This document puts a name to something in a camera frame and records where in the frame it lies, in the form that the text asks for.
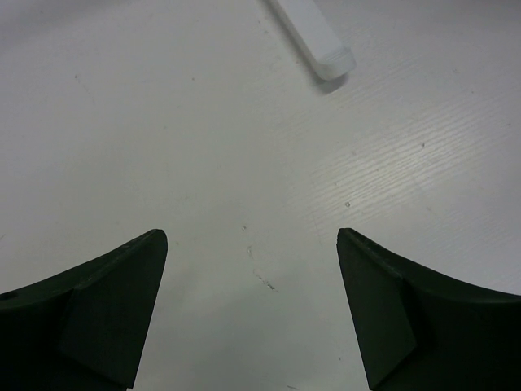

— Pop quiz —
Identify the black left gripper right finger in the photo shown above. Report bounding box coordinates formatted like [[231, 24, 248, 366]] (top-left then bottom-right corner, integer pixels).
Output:
[[337, 228, 520, 390]]

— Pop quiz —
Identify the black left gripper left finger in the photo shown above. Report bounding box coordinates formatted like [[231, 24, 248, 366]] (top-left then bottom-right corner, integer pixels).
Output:
[[1, 229, 167, 390]]

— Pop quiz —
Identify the metal clothes rack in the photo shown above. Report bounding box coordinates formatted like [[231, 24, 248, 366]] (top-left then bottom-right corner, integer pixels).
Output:
[[268, 0, 357, 81]]

